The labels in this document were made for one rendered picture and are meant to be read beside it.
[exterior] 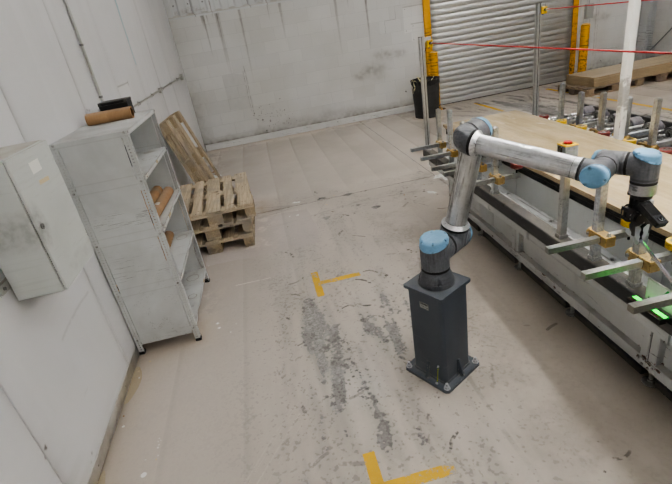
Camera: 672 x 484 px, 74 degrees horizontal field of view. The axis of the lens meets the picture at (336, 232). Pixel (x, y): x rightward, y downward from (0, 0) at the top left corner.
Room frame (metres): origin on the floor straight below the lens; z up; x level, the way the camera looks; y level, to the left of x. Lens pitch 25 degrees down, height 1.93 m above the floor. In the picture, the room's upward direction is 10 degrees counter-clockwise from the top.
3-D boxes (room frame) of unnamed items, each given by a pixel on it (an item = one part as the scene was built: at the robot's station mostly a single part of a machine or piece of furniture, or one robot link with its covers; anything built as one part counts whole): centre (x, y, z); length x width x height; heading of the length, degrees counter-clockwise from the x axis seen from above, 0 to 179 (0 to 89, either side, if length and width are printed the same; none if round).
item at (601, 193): (1.81, -1.22, 0.92); 0.03 x 0.03 x 0.48; 5
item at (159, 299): (3.09, 1.38, 0.78); 0.90 x 0.45 x 1.55; 7
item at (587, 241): (1.77, -1.16, 0.83); 0.43 x 0.03 x 0.04; 95
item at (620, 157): (1.58, -1.09, 1.28); 0.12 x 0.12 x 0.09; 41
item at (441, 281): (2.01, -0.49, 0.65); 0.19 x 0.19 x 0.10
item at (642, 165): (1.50, -1.17, 1.28); 0.10 x 0.09 x 0.12; 41
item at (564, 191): (2.07, -1.20, 0.93); 0.05 x 0.04 x 0.45; 5
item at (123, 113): (3.20, 1.40, 1.59); 0.30 x 0.08 x 0.08; 97
